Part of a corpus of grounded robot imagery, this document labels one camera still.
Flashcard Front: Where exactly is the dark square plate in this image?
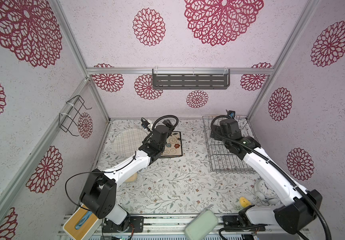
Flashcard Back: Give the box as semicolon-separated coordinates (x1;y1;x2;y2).
161;132;184;158

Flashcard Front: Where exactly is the round plaid white plate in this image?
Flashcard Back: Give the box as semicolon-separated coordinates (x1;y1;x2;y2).
112;129;148;157

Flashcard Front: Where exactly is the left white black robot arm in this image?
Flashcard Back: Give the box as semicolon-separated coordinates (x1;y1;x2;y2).
70;115;179;231

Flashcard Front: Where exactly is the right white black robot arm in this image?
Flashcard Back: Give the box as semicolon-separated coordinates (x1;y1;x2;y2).
210;116;332;240

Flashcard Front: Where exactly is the beige oval sponge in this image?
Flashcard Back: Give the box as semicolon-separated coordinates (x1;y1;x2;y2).
124;173;138;183

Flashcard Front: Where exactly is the yellow rubber duck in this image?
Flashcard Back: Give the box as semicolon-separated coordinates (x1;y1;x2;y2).
239;197;252;209

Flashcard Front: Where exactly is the green rounded pad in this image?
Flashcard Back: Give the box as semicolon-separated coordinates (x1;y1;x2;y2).
184;210;219;240

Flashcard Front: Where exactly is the wooden top tissue box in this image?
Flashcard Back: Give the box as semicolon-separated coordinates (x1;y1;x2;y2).
62;205;102;240

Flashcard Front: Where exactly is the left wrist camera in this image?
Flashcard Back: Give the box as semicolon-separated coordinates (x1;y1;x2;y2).
141;118;152;132

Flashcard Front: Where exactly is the wire dish rack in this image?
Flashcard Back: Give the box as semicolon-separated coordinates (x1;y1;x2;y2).
202;115;262;174

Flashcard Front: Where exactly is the grey wall shelf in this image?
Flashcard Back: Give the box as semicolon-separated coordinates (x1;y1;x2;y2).
151;69;230;90

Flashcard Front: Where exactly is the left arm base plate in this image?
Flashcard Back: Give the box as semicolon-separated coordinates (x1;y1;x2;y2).
102;216;144;234

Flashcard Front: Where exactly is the black wire wall basket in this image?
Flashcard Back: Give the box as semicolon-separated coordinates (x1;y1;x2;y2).
58;95;93;139

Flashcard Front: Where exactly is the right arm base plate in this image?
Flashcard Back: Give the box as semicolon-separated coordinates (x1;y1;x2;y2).
222;215;266;232

